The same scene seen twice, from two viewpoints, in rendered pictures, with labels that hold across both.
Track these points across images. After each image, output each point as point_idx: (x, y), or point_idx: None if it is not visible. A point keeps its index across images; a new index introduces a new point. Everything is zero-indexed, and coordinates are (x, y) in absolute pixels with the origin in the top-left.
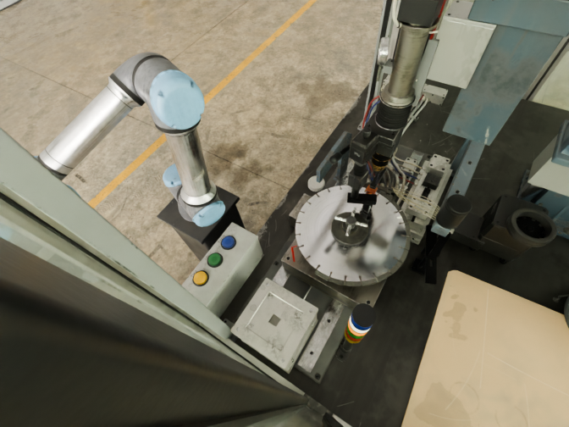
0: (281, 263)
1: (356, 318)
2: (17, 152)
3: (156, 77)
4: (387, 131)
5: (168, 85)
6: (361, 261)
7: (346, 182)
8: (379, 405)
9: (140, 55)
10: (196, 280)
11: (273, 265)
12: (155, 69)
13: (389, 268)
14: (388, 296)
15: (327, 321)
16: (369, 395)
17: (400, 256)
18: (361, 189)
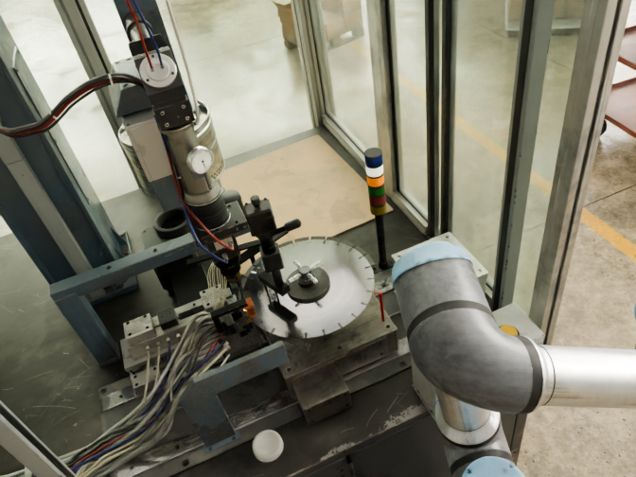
0: (396, 361)
1: (379, 152)
2: None
3: (448, 256)
4: (230, 209)
5: (434, 241)
6: (325, 255)
7: (230, 417)
8: (386, 229)
9: (459, 319)
10: (514, 330)
11: (407, 362)
12: (444, 271)
13: (308, 240)
14: None
15: (385, 286)
16: (389, 236)
17: (290, 244)
18: (255, 316)
